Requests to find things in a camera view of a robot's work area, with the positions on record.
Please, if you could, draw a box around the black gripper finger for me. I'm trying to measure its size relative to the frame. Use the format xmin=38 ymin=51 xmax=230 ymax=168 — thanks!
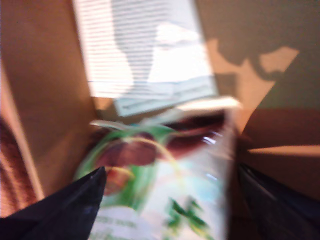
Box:
xmin=236 ymin=163 xmax=320 ymax=240
xmin=7 ymin=166 xmax=108 ymax=240

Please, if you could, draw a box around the white printed paper sheet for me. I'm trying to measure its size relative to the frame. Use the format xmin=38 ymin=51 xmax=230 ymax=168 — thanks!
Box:
xmin=73 ymin=0 xmax=217 ymax=98

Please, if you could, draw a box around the green Galaxy truffle egg bag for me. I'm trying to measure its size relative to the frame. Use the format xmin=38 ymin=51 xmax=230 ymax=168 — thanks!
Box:
xmin=73 ymin=97 xmax=243 ymax=240

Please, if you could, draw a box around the brown cardboard box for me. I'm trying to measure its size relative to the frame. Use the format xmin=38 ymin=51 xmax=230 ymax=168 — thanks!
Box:
xmin=0 ymin=0 xmax=320 ymax=240

